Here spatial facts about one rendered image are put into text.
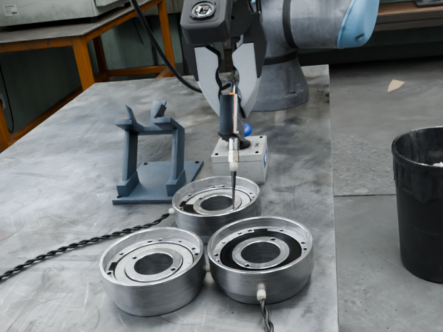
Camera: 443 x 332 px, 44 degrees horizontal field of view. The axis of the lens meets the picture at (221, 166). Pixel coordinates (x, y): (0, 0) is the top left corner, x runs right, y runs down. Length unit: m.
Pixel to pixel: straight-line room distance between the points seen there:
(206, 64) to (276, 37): 0.40
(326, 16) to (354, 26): 0.05
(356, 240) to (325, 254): 1.53
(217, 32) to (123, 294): 0.26
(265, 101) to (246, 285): 0.58
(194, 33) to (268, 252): 0.23
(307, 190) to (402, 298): 1.16
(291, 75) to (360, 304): 0.96
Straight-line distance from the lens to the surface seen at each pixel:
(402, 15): 4.00
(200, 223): 0.61
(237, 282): 0.52
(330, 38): 0.99
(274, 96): 1.04
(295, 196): 0.72
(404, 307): 1.82
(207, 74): 0.64
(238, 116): 0.64
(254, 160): 0.74
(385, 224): 2.23
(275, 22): 1.01
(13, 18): 2.99
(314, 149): 0.86
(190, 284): 0.53
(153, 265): 0.59
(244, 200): 0.66
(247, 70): 0.63
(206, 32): 0.54
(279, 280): 0.51
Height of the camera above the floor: 1.13
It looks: 23 degrees down
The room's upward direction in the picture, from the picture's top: 8 degrees counter-clockwise
